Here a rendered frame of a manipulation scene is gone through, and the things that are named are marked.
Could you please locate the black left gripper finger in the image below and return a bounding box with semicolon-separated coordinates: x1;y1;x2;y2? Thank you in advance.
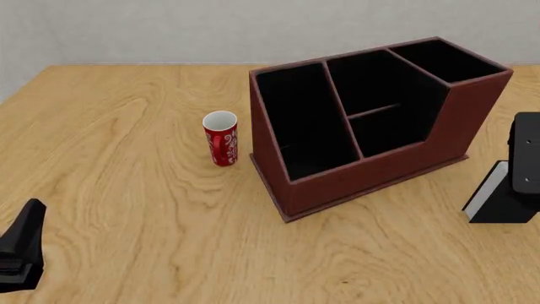
0;198;47;256

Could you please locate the red patterned mug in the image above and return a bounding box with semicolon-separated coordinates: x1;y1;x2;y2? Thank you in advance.
202;110;240;167

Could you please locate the red-brown desk caddy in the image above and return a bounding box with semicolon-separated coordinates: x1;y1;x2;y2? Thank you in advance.
248;35;515;224

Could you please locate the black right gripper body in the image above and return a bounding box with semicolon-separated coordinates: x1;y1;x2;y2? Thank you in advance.
507;111;540;195

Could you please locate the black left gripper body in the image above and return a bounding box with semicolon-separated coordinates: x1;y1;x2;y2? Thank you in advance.
0;248;46;294

